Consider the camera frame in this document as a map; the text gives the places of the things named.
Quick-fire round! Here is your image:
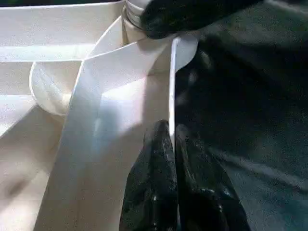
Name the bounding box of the white plastic table leg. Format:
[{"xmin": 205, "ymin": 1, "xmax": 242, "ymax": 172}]
[{"xmin": 122, "ymin": 0, "xmax": 149, "ymax": 27}]

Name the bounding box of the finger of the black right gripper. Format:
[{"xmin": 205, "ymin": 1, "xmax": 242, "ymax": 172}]
[{"xmin": 141, "ymin": 0, "xmax": 244, "ymax": 40}]

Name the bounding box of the white plastic table top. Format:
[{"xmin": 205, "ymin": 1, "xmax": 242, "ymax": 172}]
[{"xmin": 0, "ymin": 0, "xmax": 200, "ymax": 231}]

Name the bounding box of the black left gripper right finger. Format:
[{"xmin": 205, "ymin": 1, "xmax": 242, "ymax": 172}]
[{"xmin": 175, "ymin": 124, "xmax": 251, "ymax": 231}]

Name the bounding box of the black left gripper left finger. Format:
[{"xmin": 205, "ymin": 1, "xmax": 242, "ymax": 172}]
[{"xmin": 119, "ymin": 119, "xmax": 180, "ymax": 231}]

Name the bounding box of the black mat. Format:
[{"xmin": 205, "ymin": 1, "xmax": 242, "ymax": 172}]
[{"xmin": 173, "ymin": 0, "xmax": 308, "ymax": 231}]

